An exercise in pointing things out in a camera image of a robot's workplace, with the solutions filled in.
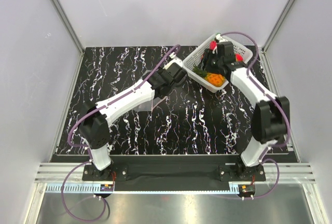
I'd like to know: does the orange toy pineapple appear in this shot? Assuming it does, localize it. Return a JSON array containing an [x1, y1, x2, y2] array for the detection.
[[192, 65, 226, 87]]

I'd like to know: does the clear pink-dotted zip bag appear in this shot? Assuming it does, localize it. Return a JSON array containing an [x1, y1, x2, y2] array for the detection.
[[133, 70, 166, 112]]

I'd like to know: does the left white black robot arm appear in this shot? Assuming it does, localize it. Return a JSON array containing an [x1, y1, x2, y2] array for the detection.
[[78, 58, 187, 180]]

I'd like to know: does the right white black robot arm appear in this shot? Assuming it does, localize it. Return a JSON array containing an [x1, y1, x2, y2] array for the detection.
[[201, 41, 290, 181]]

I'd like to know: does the red apple toy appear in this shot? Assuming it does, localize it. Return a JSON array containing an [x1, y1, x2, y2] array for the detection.
[[235, 54, 243, 62]]

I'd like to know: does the red dragon fruit toy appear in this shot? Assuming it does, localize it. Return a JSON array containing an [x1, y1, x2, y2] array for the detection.
[[209, 41, 217, 53]]

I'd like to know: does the white plastic mesh basket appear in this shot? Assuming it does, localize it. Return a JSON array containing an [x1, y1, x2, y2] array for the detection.
[[183, 33, 253, 93]]

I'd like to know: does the black marble pattern mat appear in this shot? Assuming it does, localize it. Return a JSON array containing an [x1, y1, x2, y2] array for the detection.
[[49, 45, 299, 163]]

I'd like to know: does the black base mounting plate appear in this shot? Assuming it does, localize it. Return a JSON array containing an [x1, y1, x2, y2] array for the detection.
[[82, 155, 266, 183]]

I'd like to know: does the left connector board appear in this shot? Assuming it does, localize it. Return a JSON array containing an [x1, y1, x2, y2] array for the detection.
[[100, 184, 114, 192]]

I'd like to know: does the connector board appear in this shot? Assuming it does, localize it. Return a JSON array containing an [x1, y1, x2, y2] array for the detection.
[[100, 184, 114, 192], [240, 184, 256, 193]]

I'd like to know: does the right connector board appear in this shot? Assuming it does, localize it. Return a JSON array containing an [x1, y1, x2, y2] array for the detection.
[[240, 184, 256, 193]]

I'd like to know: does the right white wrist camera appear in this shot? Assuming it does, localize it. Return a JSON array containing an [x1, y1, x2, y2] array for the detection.
[[214, 33, 228, 43]]

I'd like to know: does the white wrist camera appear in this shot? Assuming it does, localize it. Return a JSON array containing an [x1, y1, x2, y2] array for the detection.
[[163, 57, 183, 69], [214, 33, 228, 43]]

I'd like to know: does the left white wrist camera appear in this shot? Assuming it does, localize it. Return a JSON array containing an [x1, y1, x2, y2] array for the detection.
[[163, 57, 183, 69]]

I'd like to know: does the right aluminium frame post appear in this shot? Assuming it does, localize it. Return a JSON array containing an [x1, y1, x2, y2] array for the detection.
[[261, 0, 296, 53]]

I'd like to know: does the aluminium frame post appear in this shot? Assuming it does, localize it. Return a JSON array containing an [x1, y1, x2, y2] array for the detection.
[[261, 0, 296, 53], [50, 0, 85, 54]]

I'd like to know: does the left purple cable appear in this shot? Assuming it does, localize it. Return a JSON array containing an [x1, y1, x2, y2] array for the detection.
[[61, 44, 182, 221]]

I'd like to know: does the purple cable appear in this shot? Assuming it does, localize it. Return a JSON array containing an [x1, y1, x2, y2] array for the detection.
[[61, 44, 182, 221], [216, 31, 292, 199]]

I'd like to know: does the white slotted cable duct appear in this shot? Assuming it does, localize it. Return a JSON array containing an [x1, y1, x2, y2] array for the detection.
[[46, 183, 240, 194]]

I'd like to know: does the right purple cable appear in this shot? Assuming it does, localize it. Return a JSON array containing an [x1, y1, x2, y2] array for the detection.
[[216, 31, 292, 199]]

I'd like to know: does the left aluminium frame post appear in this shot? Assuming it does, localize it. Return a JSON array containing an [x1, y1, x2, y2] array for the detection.
[[50, 0, 85, 54]]

